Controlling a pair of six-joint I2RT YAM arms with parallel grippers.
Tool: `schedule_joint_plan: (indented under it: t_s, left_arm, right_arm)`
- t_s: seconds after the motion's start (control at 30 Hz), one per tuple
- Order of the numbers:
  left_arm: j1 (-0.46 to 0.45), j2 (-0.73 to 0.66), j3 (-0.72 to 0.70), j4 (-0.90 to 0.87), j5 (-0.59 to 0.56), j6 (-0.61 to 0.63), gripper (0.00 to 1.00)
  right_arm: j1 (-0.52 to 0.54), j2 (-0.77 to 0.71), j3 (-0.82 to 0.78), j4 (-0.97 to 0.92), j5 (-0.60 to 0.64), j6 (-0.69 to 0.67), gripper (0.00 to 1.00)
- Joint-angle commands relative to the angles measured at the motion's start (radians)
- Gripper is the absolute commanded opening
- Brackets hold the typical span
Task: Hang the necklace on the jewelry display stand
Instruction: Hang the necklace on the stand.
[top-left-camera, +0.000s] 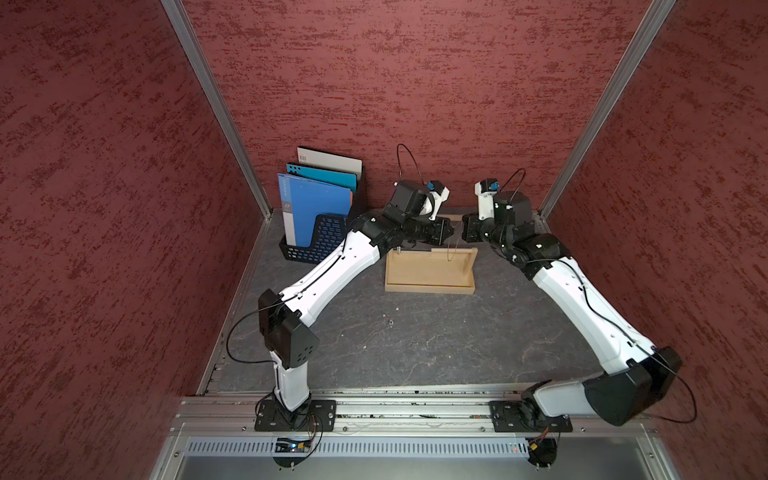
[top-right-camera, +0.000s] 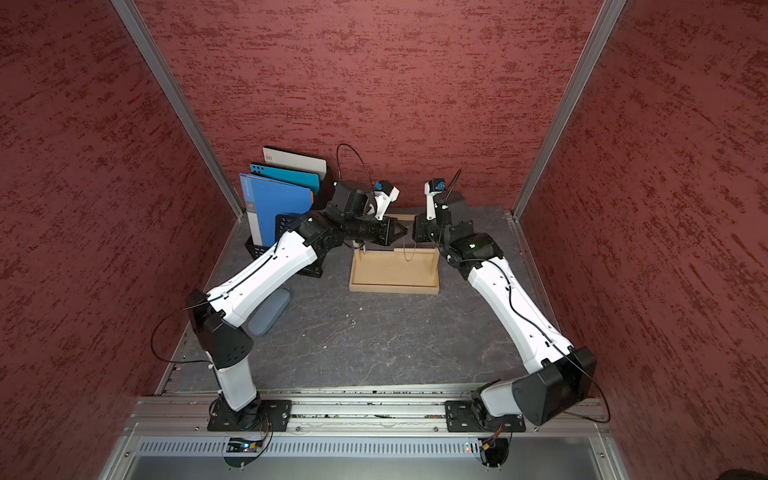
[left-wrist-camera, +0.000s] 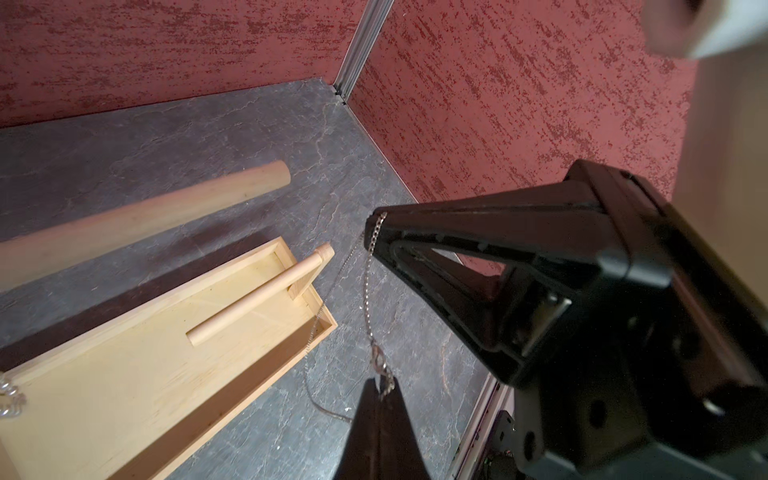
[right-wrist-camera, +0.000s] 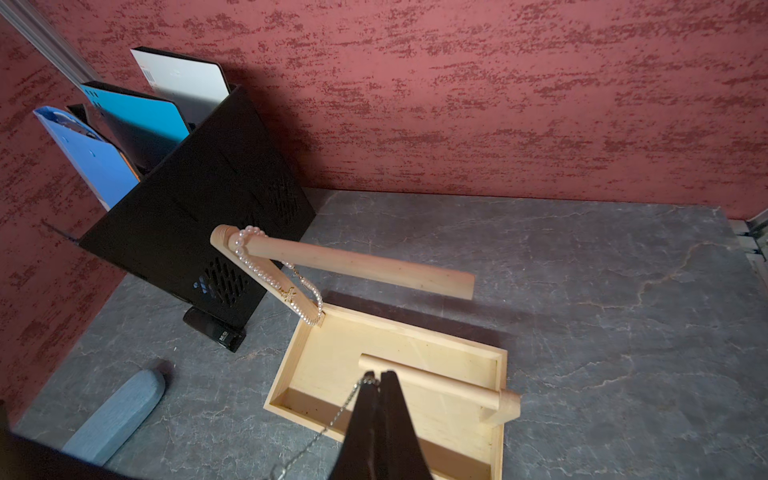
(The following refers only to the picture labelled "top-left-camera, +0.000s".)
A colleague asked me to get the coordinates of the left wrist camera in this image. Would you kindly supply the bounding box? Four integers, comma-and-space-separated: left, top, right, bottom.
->
421, 180, 450, 221

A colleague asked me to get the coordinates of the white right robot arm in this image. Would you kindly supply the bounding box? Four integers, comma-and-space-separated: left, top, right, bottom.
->
462, 179, 682, 430

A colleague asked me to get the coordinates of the wooden jewelry display stand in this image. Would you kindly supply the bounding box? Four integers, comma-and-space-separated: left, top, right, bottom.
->
384, 214, 478, 295

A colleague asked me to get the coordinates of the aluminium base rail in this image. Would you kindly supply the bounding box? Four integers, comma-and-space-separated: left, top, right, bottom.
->
151, 384, 678, 479

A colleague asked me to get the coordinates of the aluminium corner post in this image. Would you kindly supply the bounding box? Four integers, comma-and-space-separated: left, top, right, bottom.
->
161, 0, 273, 220
539, 0, 676, 224

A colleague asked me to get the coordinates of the blue folder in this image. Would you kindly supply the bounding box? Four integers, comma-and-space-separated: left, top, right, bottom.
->
278, 174, 353, 247

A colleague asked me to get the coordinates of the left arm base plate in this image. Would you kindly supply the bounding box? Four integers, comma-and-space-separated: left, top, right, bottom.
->
254, 398, 337, 434

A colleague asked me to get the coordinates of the teal folder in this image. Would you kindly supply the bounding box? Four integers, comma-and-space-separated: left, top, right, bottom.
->
286, 163, 358, 193

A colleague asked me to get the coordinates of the black mesh file holder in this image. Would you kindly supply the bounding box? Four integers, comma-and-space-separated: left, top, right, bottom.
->
280, 179, 367, 264

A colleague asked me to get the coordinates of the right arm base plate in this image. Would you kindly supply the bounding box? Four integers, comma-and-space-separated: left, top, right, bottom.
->
488, 400, 573, 434

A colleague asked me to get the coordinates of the left aluminium corner post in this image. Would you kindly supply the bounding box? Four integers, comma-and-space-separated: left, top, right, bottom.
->
161, 0, 273, 220

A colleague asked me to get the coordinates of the white grey folder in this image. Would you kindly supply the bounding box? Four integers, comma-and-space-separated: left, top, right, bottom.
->
297, 147, 363, 180

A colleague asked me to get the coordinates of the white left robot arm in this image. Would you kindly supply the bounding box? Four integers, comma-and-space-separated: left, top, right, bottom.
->
258, 180, 454, 412

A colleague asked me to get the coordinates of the right aluminium corner post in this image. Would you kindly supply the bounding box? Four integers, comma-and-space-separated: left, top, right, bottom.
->
539, 0, 676, 224

